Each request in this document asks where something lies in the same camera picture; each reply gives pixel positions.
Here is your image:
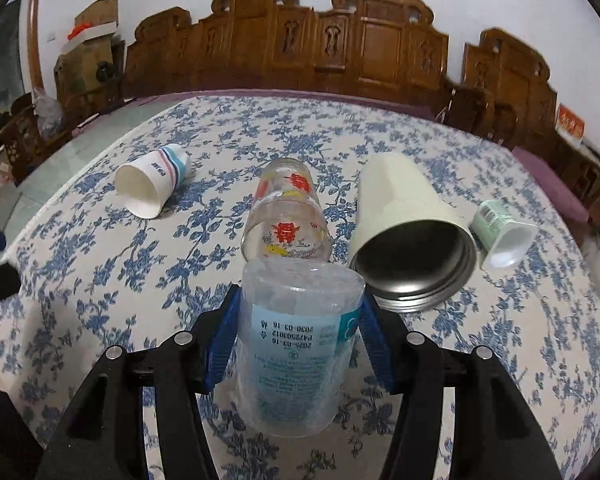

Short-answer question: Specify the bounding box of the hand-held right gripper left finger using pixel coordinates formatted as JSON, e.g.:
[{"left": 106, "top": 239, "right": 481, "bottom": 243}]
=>
[{"left": 34, "top": 285, "right": 244, "bottom": 480}]

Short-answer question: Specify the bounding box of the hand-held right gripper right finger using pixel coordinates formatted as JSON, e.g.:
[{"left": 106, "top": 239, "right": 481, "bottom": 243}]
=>
[{"left": 356, "top": 294, "right": 565, "bottom": 480}]

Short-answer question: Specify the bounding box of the clear plastic cup blue label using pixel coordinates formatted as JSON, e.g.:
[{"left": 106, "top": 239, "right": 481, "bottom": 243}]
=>
[{"left": 233, "top": 257, "right": 367, "bottom": 434}]

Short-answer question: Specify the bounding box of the cream steel tumbler cup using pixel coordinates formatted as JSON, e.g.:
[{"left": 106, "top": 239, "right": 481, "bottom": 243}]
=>
[{"left": 348, "top": 153, "right": 479, "bottom": 314}]

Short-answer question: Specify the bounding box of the clear glass cup red print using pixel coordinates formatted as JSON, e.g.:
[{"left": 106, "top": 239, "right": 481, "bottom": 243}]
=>
[{"left": 240, "top": 158, "right": 334, "bottom": 263}]

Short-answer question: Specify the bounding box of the small white yogurt cup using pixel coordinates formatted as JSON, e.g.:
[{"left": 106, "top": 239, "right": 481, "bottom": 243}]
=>
[{"left": 471, "top": 199, "right": 540, "bottom": 271}]

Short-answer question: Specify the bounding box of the striped white paper cup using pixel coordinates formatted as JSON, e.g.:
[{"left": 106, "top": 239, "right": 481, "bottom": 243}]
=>
[{"left": 115, "top": 143, "right": 191, "bottom": 219}]

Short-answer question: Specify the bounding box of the blue floral tablecloth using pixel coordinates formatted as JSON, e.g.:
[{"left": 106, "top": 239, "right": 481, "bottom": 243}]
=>
[{"left": 0, "top": 94, "right": 600, "bottom": 480}]

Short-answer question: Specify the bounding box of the purple seat cushion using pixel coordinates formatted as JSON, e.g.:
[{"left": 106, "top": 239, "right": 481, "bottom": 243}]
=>
[{"left": 511, "top": 146, "right": 592, "bottom": 224}]

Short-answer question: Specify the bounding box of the clear plastic bag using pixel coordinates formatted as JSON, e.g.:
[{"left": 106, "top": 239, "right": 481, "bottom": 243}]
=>
[{"left": 32, "top": 87, "right": 65, "bottom": 142}]

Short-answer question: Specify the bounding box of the carved wooden armchair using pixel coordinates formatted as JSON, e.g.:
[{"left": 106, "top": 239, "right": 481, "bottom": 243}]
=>
[{"left": 445, "top": 28, "right": 561, "bottom": 150}]

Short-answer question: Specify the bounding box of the wooden chair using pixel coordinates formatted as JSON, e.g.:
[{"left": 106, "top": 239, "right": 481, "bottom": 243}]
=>
[{"left": 0, "top": 105, "right": 73, "bottom": 186}]

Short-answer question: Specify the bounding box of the red sign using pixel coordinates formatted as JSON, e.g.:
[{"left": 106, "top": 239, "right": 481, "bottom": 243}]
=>
[{"left": 556, "top": 103, "right": 585, "bottom": 140}]

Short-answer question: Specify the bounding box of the carved wooden bench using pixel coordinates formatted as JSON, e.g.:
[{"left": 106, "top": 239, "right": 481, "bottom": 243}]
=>
[{"left": 122, "top": 0, "right": 451, "bottom": 117}]

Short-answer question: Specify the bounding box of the cardboard box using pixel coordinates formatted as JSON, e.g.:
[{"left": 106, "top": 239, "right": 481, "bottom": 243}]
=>
[{"left": 54, "top": 0, "right": 126, "bottom": 111}]

